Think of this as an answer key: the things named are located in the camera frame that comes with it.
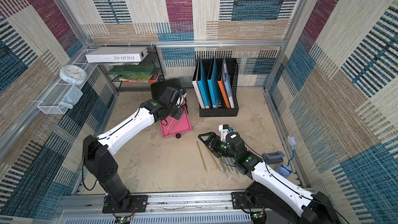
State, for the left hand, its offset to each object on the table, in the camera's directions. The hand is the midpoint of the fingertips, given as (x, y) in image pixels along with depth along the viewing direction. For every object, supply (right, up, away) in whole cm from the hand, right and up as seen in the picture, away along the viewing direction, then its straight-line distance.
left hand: (178, 107), depth 85 cm
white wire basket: (-53, +1, -17) cm, 56 cm away
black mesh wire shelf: (-30, +19, +14) cm, 38 cm away
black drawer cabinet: (-17, +13, +20) cm, 29 cm away
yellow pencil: (+20, -30, +2) cm, 36 cm away
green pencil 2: (+27, -32, -2) cm, 42 cm away
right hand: (+12, -15, -10) cm, 22 cm away
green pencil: (+24, -32, -1) cm, 40 cm away
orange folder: (+24, +11, +2) cm, 27 cm away
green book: (-31, +23, +13) cm, 41 cm away
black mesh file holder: (+27, -3, +20) cm, 33 cm away
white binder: (+9, +12, 0) cm, 15 cm away
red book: (-30, +16, +12) cm, 36 cm away
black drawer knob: (-1, -17, +6) cm, 18 cm away
